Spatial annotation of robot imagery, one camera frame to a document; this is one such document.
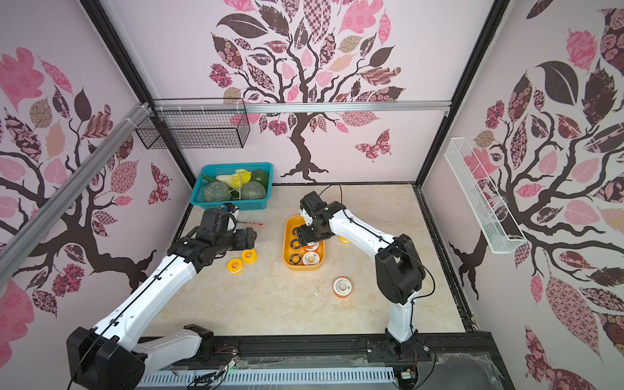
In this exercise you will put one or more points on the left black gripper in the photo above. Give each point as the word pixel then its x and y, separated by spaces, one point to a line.
pixel 243 236

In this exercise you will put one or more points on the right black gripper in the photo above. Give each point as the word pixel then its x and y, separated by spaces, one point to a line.
pixel 306 234

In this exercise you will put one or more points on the black yellow tape roll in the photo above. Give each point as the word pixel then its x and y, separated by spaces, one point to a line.
pixel 295 244
pixel 295 259

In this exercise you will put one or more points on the orange white tape roll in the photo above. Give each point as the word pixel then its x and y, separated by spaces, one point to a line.
pixel 342 287
pixel 311 258
pixel 311 247

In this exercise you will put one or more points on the yellow plastic storage box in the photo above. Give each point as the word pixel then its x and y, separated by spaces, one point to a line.
pixel 290 233

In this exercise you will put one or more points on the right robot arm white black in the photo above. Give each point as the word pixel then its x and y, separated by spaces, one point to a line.
pixel 399 271

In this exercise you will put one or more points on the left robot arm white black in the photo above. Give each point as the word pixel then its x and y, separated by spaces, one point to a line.
pixel 130 320

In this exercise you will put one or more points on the green round melon left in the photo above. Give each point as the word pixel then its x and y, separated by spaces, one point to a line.
pixel 216 192

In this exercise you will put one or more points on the green round melon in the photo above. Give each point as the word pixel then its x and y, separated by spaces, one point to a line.
pixel 216 192
pixel 253 191

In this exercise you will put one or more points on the yellow white cabbage toy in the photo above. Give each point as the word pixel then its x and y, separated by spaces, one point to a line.
pixel 236 180

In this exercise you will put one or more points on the green round melon right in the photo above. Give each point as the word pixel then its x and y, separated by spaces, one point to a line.
pixel 253 191

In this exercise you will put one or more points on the teal plastic basket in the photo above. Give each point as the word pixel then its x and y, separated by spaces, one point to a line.
pixel 209 173

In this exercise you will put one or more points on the dark green avocado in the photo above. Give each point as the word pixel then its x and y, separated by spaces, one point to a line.
pixel 260 176

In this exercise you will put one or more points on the black wire wall basket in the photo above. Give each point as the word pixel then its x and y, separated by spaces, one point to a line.
pixel 208 125

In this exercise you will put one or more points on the white cable duct strip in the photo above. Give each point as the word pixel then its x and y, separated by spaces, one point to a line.
pixel 271 378

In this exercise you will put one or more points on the white wire wall shelf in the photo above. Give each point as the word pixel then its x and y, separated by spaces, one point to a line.
pixel 473 170

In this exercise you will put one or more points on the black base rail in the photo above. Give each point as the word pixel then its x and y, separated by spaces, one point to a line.
pixel 302 348

